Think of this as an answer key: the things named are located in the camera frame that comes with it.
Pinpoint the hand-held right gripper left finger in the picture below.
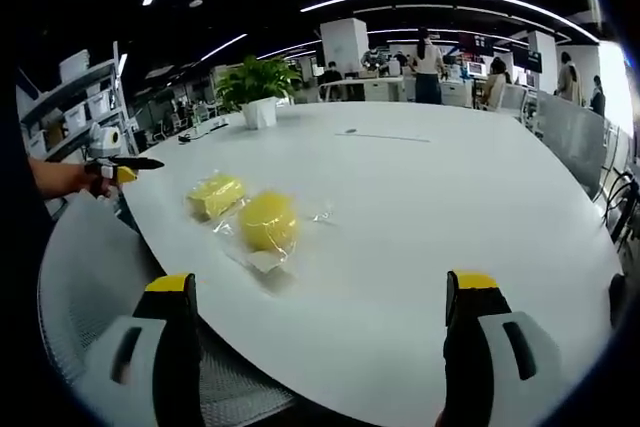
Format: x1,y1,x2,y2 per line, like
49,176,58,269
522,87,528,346
74,272,202,427

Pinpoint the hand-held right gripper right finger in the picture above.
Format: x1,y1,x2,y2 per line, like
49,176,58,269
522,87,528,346
438,269,564,427

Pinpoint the rectangular yellow packaged cake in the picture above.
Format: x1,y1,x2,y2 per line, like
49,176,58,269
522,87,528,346
183,173,249,223

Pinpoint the round yellow packaged bun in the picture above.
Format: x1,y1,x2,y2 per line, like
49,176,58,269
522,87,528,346
236,189,302,254

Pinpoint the person's left hand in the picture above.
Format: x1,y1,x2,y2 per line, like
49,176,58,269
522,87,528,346
73,162,120,201

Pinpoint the grey metal storage shelf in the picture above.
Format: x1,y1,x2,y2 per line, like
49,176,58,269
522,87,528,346
14,40,142,164

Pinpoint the grey mesh office chair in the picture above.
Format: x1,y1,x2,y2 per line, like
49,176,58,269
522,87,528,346
36,195,297,427

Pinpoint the green potted plant white pot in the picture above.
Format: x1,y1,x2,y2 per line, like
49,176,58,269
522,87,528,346
213,54,303,130

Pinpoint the black office chair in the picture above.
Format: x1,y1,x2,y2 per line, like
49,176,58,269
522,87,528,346
598,166,640,249

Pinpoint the grey desk partition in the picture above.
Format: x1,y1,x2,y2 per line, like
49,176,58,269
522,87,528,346
535,90,622,201

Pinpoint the white square pillar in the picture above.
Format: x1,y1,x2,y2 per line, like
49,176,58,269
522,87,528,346
319,17,370,84

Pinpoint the power strip with cable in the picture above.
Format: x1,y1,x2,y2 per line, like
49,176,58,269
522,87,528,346
177,115,232,144

